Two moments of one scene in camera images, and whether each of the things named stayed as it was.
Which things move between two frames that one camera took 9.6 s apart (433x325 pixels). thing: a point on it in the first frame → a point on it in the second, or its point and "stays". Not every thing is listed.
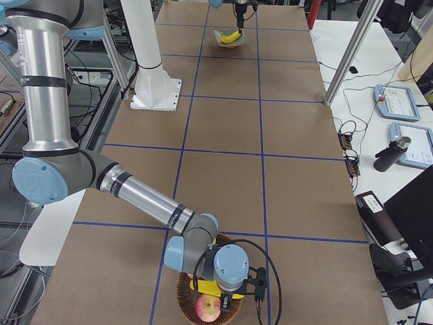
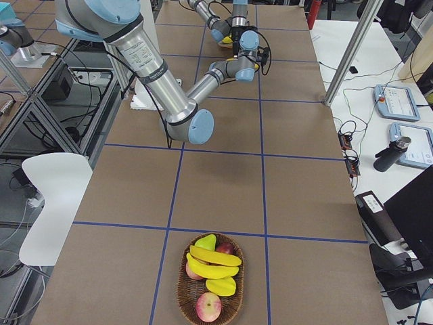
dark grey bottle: [385, 160] stays
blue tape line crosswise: [322, 158] stays
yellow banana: [211, 287] → [226, 40]
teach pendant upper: [396, 102] stays
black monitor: [411, 211] stays
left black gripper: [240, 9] → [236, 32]
